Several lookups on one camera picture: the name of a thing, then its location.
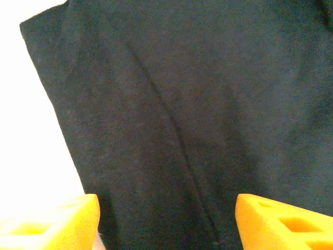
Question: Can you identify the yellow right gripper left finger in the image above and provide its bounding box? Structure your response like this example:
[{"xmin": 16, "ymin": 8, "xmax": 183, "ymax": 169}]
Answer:
[{"xmin": 0, "ymin": 193, "xmax": 101, "ymax": 250}]

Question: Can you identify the black t-shirt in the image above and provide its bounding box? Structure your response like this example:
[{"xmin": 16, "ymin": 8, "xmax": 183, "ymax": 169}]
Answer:
[{"xmin": 19, "ymin": 0, "xmax": 333, "ymax": 250}]

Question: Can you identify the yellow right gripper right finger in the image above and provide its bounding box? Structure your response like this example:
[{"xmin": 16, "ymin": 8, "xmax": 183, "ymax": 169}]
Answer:
[{"xmin": 235, "ymin": 193, "xmax": 333, "ymax": 250}]

